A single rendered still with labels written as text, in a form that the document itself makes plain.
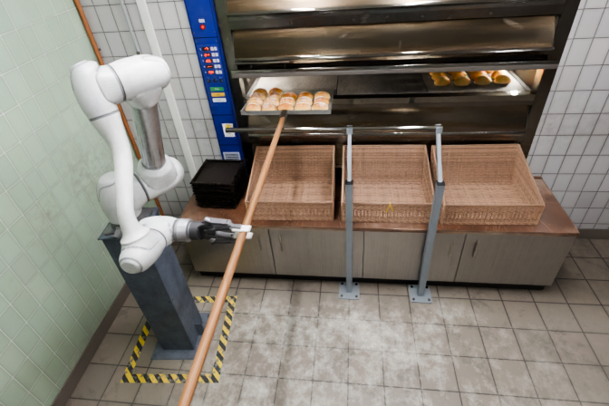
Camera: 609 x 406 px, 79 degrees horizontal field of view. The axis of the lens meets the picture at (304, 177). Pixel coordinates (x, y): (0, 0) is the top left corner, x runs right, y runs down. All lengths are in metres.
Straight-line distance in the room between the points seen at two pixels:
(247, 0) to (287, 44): 0.32
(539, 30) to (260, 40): 1.55
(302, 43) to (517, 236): 1.69
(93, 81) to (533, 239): 2.34
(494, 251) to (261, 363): 1.56
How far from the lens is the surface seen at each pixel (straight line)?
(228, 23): 2.36
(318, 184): 2.60
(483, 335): 2.66
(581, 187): 3.18
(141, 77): 1.43
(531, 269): 2.76
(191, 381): 1.12
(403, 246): 2.42
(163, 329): 2.48
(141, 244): 1.38
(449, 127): 2.56
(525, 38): 2.46
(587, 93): 2.76
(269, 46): 2.33
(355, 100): 2.41
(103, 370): 2.80
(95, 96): 1.40
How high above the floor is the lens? 2.17
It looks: 36 degrees down
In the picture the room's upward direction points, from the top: 5 degrees counter-clockwise
